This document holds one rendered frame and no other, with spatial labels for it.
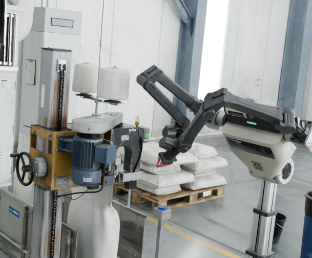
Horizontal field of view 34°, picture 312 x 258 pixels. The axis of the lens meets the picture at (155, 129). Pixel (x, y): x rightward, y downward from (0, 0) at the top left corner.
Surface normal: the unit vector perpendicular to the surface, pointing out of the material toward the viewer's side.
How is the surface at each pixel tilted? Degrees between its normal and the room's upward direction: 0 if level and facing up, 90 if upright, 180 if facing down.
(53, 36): 90
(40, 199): 90
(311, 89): 90
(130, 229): 90
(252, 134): 40
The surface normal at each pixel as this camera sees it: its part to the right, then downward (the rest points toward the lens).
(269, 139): -0.40, -0.72
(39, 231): -0.73, 0.05
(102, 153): -0.40, 0.11
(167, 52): 0.67, 0.18
